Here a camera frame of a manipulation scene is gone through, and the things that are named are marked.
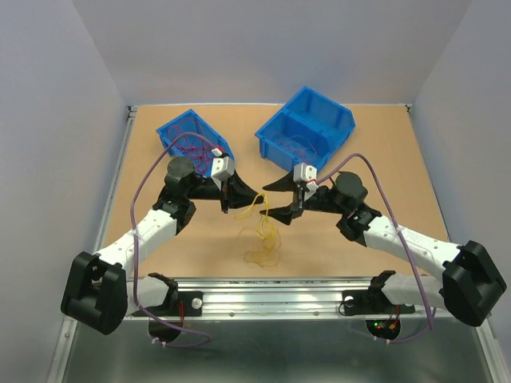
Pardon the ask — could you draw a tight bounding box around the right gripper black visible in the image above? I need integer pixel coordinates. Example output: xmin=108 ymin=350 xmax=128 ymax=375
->
xmin=259 ymin=166 xmax=348 ymax=225

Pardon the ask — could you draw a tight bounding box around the aluminium mounting rail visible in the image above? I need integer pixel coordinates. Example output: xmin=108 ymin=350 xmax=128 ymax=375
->
xmin=65 ymin=278 xmax=492 ymax=322

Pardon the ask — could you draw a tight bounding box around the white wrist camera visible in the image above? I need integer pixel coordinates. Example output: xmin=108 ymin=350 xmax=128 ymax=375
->
xmin=211 ymin=147 xmax=235 ymax=183
xmin=292 ymin=163 xmax=318 ymax=192

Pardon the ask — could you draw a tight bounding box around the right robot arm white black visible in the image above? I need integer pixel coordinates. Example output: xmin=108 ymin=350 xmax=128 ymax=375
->
xmin=264 ymin=165 xmax=507 ymax=327

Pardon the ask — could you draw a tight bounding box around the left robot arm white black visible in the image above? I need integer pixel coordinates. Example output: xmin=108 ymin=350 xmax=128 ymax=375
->
xmin=61 ymin=156 xmax=263 ymax=334

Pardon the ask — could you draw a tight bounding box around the aluminium side frame rail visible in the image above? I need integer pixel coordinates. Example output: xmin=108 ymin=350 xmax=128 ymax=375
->
xmin=85 ymin=105 xmax=138 ymax=255

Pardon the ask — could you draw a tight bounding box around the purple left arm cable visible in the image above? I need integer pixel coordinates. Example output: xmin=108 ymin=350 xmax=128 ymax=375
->
xmin=130 ymin=132 xmax=224 ymax=349

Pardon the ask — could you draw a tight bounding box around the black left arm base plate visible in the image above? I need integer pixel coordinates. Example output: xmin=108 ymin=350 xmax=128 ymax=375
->
xmin=144 ymin=290 xmax=204 ymax=318

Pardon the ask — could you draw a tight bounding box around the pile of wires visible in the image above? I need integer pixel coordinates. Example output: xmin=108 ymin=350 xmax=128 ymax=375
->
xmin=236 ymin=215 xmax=283 ymax=269

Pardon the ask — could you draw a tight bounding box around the small blue plastic bin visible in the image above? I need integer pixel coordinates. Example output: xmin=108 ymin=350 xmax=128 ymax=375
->
xmin=156 ymin=109 xmax=235 ymax=176

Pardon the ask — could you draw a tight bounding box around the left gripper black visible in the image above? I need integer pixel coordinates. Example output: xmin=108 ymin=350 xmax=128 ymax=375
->
xmin=186 ymin=168 xmax=263 ymax=213

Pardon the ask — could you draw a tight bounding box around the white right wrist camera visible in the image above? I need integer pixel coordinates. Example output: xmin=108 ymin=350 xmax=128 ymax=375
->
xmin=292 ymin=163 xmax=318 ymax=192

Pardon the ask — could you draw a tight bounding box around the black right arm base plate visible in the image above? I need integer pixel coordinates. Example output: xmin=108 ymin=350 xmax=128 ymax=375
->
xmin=338 ymin=289 xmax=415 ymax=317

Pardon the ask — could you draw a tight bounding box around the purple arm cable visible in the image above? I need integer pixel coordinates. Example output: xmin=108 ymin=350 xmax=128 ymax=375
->
xmin=130 ymin=132 xmax=224 ymax=349
xmin=317 ymin=153 xmax=437 ymax=345

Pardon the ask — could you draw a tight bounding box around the dark red wire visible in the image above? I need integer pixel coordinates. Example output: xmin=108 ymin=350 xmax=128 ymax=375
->
xmin=165 ymin=116 xmax=227 ymax=176

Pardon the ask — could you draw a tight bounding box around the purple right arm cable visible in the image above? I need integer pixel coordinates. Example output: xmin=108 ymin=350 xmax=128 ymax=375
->
xmin=317 ymin=153 xmax=437 ymax=345

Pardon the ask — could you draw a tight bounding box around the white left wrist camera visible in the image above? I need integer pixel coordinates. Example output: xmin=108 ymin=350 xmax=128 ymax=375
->
xmin=211 ymin=147 xmax=235 ymax=183

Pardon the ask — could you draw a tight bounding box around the large blue divided bin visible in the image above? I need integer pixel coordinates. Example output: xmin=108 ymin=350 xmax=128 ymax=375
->
xmin=255 ymin=86 xmax=355 ymax=172

